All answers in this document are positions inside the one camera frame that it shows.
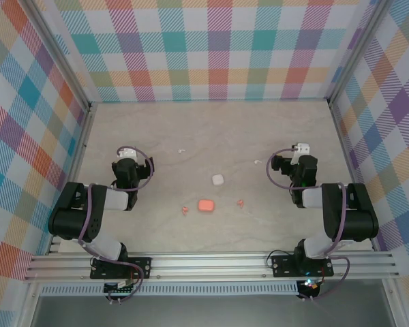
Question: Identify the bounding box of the small electronics board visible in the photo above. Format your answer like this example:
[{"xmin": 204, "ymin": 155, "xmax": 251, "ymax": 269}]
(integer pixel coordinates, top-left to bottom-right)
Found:
[
  {"xmin": 103, "ymin": 281, "xmax": 138, "ymax": 295},
  {"xmin": 297, "ymin": 279, "xmax": 320, "ymax": 298}
]

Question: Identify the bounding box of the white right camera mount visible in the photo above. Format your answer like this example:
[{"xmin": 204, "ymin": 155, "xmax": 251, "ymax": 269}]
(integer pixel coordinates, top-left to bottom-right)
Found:
[{"xmin": 290, "ymin": 142, "xmax": 311, "ymax": 166}]

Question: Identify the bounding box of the aluminium side rail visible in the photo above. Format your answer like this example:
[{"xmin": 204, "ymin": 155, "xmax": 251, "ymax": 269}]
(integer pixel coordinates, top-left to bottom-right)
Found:
[
  {"xmin": 328, "ymin": 100, "xmax": 382, "ymax": 251},
  {"xmin": 47, "ymin": 102, "xmax": 95, "ymax": 255}
]

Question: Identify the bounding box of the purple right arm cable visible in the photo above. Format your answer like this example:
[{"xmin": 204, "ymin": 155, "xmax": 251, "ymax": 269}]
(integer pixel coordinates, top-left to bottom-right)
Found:
[{"xmin": 266, "ymin": 146, "xmax": 350, "ymax": 302}]

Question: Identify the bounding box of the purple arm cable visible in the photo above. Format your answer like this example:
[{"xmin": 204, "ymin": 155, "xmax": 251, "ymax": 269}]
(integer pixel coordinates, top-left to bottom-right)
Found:
[
  {"xmin": 77, "ymin": 145, "xmax": 156, "ymax": 301},
  {"xmin": 266, "ymin": 146, "xmax": 350, "ymax": 302}
]

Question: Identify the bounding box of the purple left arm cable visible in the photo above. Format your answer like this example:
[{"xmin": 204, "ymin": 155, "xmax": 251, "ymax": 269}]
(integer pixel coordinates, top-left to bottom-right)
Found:
[{"xmin": 77, "ymin": 145, "xmax": 156, "ymax": 301}]

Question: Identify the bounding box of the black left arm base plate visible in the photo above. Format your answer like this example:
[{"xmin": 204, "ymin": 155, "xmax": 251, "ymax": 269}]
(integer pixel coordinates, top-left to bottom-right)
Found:
[{"xmin": 89, "ymin": 256, "xmax": 153, "ymax": 280}]

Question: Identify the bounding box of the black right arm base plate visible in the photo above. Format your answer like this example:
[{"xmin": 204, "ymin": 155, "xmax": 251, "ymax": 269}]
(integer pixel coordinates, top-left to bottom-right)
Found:
[{"xmin": 270, "ymin": 255, "xmax": 335, "ymax": 278}]

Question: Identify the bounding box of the aluminium mounting rail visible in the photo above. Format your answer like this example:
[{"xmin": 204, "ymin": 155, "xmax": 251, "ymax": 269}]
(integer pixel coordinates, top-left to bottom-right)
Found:
[{"xmin": 22, "ymin": 251, "xmax": 400, "ymax": 283}]

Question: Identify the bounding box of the aluminium frame post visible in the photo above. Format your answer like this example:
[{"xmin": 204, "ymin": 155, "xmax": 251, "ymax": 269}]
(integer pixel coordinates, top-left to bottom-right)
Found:
[
  {"xmin": 22, "ymin": 0, "xmax": 93, "ymax": 112},
  {"xmin": 328, "ymin": 0, "xmax": 395, "ymax": 105}
]

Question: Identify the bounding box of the white slotted cable duct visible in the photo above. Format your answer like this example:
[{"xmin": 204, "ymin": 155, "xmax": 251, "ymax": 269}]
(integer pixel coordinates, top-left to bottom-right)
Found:
[{"xmin": 40, "ymin": 284, "xmax": 300, "ymax": 297}]

